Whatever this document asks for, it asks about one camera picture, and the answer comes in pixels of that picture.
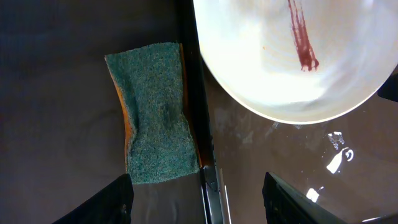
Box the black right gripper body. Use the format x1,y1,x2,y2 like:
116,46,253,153
377,74,398,102

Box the large brown tray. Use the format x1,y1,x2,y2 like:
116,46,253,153
203,69,397,223

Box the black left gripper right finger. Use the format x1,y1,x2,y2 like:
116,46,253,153
262,172,345,224

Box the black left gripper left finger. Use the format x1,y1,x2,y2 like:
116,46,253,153
53,174,134,224

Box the cream plate with red stain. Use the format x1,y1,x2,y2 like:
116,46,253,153
193,0,397,124

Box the small black tray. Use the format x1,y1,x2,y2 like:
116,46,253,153
1,1,222,223

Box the orange green sponge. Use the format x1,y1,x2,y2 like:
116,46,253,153
105,42,199,184

